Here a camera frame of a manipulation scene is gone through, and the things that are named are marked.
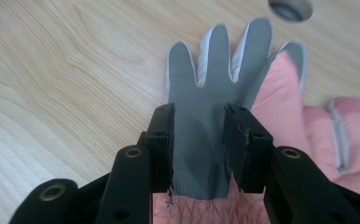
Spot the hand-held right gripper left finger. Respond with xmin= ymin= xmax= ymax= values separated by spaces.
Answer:
xmin=95 ymin=102 xmax=176 ymax=224

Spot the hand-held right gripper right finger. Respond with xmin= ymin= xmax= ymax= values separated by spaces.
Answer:
xmin=223 ymin=103 xmax=360 ymax=224

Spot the pink padded glove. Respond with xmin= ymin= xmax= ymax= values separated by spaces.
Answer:
xmin=302 ymin=95 xmax=360 ymax=196
xmin=151 ymin=16 xmax=313 ymax=224

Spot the round table cable hole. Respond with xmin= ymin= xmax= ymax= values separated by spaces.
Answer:
xmin=267 ymin=0 xmax=313 ymax=23

